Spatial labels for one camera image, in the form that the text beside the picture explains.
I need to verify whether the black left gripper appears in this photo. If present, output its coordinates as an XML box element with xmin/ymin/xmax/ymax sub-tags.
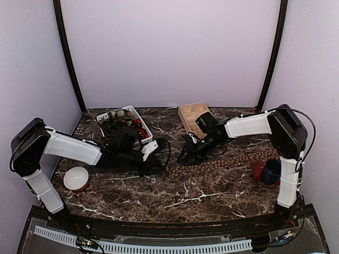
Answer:
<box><xmin>119</xmin><ymin>149</ymin><xmax>165</xmax><ymax>178</ymax></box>

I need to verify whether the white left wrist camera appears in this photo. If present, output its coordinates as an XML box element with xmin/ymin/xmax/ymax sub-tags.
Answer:
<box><xmin>141</xmin><ymin>140</ymin><xmax>158</xmax><ymax>161</ymax></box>

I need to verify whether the green patterned tie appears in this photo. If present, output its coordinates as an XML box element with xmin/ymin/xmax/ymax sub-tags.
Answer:
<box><xmin>108</xmin><ymin>109</ymin><xmax>133</xmax><ymax>120</ymax></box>

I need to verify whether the wooden compartment tray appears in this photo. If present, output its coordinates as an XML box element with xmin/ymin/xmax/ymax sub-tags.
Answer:
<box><xmin>178</xmin><ymin>103</ymin><xmax>210</xmax><ymax>139</ymax></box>

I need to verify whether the blue mug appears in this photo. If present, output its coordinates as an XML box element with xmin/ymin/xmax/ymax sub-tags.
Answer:
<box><xmin>261</xmin><ymin>159</ymin><xmax>281</xmax><ymax>185</ymax></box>

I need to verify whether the white perforated plastic basket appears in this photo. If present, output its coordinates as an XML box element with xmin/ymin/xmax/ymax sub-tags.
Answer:
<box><xmin>96</xmin><ymin>106</ymin><xmax>153</xmax><ymax>144</ymax></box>

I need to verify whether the black right frame post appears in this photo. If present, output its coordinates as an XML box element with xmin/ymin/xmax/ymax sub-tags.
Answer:
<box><xmin>255</xmin><ymin>0</ymin><xmax>288</xmax><ymax>112</ymax></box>

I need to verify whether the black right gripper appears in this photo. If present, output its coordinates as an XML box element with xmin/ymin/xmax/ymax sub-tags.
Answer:
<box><xmin>177</xmin><ymin>134</ymin><xmax>222</xmax><ymax>166</ymax></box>

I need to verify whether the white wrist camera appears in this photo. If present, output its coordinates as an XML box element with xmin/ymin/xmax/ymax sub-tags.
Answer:
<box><xmin>188</xmin><ymin>133</ymin><xmax>199</xmax><ymax>144</ymax></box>
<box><xmin>141</xmin><ymin>140</ymin><xmax>158</xmax><ymax>161</ymax></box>

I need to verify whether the brown floral tie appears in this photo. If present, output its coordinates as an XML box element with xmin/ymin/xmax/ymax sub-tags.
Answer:
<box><xmin>162</xmin><ymin>149</ymin><xmax>279</xmax><ymax>179</ymax></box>

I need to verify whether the red saucer plate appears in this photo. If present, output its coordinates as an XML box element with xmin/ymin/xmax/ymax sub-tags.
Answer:
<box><xmin>252</xmin><ymin>160</ymin><xmax>280</xmax><ymax>187</ymax></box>

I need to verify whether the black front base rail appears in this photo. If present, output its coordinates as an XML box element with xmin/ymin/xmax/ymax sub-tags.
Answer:
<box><xmin>26</xmin><ymin>205</ymin><xmax>318</xmax><ymax>241</ymax></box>

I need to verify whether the white slotted cable duct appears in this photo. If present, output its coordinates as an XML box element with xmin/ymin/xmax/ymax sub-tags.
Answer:
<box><xmin>33</xmin><ymin>225</ymin><xmax>253</xmax><ymax>254</ymax></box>

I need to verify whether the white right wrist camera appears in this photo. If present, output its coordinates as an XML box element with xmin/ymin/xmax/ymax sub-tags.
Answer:
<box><xmin>188</xmin><ymin>133</ymin><xmax>199</xmax><ymax>144</ymax></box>

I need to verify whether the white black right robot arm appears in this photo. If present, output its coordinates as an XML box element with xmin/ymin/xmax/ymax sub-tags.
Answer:
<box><xmin>177</xmin><ymin>104</ymin><xmax>311</xmax><ymax>230</ymax></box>

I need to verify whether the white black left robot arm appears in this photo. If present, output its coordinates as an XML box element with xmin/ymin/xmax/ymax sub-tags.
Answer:
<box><xmin>9</xmin><ymin>117</ymin><xmax>167</xmax><ymax>231</ymax></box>

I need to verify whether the black frame post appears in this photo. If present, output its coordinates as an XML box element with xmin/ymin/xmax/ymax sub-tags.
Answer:
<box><xmin>255</xmin><ymin>0</ymin><xmax>288</xmax><ymax>112</ymax></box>
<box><xmin>52</xmin><ymin>0</ymin><xmax>87</xmax><ymax>114</ymax></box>

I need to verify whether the orange white bowl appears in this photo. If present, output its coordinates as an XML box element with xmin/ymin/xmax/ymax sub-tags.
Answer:
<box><xmin>63</xmin><ymin>167</ymin><xmax>89</xmax><ymax>192</ymax></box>

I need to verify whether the orange navy striped tie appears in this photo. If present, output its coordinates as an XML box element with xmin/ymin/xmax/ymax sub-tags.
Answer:
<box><xmin>130</xmin><ymin>119</ymin><xmax>148</xmax><ymax>139</ymax></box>

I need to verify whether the black left frame post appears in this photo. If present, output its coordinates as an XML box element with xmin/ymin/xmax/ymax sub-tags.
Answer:
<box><xmin>52</xmin><ymin>0</ymin><xmax>87</xmax><ymax>114</ymax></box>

